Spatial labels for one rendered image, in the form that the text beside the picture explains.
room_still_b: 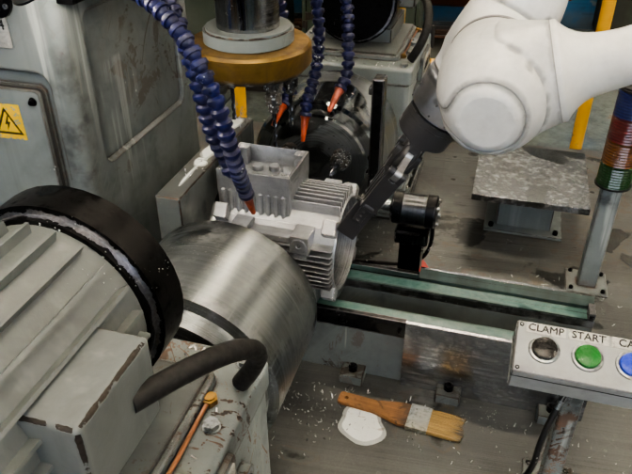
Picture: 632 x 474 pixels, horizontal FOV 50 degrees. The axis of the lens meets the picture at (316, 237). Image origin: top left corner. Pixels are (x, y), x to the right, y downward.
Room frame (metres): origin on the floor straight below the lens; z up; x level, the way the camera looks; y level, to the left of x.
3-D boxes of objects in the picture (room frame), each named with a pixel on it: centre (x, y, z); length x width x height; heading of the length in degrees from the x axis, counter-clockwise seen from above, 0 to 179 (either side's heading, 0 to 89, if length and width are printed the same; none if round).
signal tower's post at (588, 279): (1.09, -0.54, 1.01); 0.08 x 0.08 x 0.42; 74
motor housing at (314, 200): (0.95, 0.05, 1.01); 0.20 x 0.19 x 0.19; 73
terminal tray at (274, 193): (0.96, 0.08, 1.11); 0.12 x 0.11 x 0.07; 73
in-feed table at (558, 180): (1.35, -0.48, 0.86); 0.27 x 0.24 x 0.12; 164
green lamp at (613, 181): (1.09, -0.54, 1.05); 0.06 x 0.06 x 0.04
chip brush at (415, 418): (0.75, -0.13, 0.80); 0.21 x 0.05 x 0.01; 70
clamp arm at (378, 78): (1.05, -0.10, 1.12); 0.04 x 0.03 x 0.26; 74
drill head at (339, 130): (1.27, -0.04, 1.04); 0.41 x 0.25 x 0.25; 164
